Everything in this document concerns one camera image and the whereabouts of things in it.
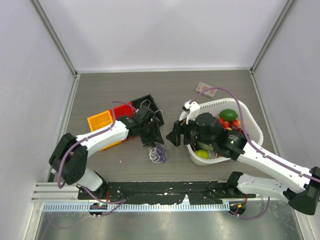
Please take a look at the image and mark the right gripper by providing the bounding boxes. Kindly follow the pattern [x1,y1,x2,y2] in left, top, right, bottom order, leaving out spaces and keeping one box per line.
[166,112,216,147]

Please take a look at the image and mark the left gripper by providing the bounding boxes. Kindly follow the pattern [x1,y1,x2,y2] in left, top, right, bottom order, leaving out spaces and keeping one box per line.
[139,120,164,147]

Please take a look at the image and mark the white cable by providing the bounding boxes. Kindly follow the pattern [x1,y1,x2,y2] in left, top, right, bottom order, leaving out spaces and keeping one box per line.
[138,99,164,123]
[147,146,165,164]

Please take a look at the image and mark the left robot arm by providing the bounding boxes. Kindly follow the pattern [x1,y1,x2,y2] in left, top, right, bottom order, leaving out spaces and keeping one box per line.
[49,105,164,200]

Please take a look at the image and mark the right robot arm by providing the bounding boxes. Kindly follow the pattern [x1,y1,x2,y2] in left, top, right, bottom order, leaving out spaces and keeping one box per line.
[166,112,320,216]

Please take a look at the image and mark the red plastic bin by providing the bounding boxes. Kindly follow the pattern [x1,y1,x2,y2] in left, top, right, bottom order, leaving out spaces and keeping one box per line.
[109,102,135,122]

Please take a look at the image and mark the black plastic bin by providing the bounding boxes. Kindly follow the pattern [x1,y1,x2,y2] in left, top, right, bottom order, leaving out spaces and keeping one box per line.
[130,94,164,127]

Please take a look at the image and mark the green cantaloupe melon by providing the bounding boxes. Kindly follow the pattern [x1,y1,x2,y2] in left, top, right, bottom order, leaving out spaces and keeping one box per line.
[197,141,214,152]

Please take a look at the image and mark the small green apple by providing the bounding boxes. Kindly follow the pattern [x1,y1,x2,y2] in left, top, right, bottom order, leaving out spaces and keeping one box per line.
[194,149,209,159]

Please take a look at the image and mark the yellow plastic bin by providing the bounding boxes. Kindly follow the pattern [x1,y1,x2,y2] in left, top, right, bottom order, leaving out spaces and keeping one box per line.
[86,111,122,152]

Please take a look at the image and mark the red white card box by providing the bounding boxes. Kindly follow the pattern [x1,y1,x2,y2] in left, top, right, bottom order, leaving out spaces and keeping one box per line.
[195,81,218,99]

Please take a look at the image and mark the green lime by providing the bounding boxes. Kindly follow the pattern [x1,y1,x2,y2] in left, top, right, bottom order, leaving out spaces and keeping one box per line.
[219,109,238,122]

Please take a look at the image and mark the white plastic basket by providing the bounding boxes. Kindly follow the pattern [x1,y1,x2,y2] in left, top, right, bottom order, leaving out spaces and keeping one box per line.
[178,98,264,166]

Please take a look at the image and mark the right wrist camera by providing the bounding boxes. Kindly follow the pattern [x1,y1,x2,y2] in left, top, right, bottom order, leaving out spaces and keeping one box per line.
[182,100,201,125]

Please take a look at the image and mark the slotted cable duct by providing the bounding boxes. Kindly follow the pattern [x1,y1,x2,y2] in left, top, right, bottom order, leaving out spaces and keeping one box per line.
[42,201,230,213]

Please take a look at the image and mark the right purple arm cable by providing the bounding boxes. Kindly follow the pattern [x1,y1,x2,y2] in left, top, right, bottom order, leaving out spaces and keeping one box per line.
[191,86,320,221]

